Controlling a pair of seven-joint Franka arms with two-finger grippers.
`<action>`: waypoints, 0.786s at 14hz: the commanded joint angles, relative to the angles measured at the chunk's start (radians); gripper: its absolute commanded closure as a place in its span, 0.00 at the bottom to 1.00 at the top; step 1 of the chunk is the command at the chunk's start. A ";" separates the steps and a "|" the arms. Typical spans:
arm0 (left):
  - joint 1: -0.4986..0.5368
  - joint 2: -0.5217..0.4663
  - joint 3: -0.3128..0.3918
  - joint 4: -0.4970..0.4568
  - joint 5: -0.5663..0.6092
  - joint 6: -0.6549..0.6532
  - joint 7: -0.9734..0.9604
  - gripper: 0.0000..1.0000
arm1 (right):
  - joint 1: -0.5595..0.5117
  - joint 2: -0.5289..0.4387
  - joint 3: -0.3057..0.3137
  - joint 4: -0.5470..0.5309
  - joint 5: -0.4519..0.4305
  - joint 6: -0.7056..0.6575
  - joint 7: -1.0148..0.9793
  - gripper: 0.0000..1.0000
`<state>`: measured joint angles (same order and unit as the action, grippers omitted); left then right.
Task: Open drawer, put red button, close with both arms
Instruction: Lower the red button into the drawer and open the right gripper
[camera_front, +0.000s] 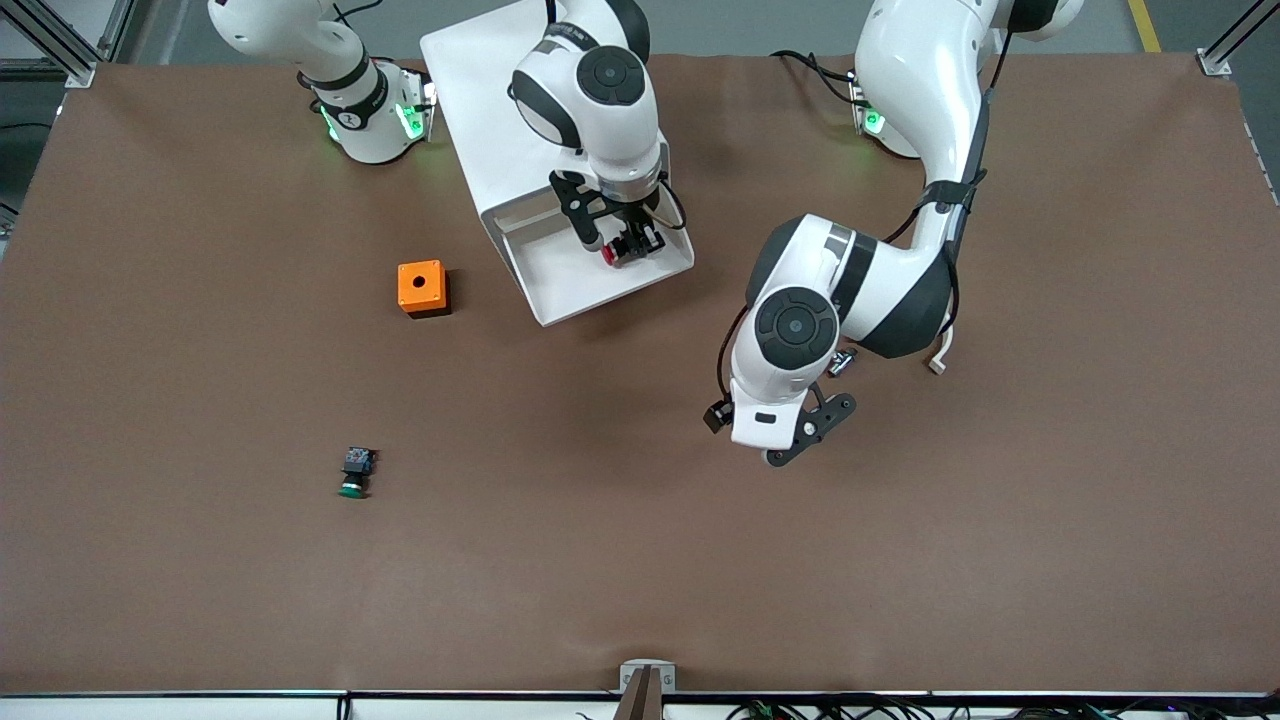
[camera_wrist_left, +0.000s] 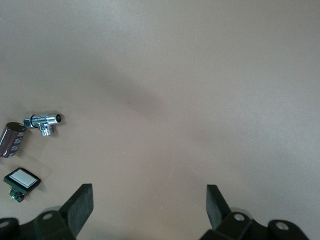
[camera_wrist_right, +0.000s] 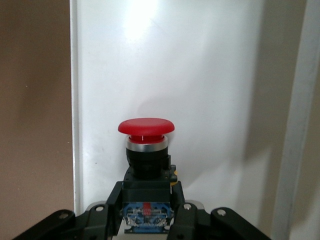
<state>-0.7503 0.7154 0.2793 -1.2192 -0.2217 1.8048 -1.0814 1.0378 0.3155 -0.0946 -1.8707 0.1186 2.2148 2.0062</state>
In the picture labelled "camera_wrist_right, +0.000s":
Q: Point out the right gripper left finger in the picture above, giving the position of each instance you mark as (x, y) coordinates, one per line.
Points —
(97, 222)

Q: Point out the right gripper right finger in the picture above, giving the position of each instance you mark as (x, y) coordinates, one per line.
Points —
(190, 222)

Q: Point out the red mushroom push button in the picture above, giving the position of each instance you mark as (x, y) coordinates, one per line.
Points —
(146, 127)

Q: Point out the brown table cover mat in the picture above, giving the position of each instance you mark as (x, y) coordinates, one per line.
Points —
(35, 100)

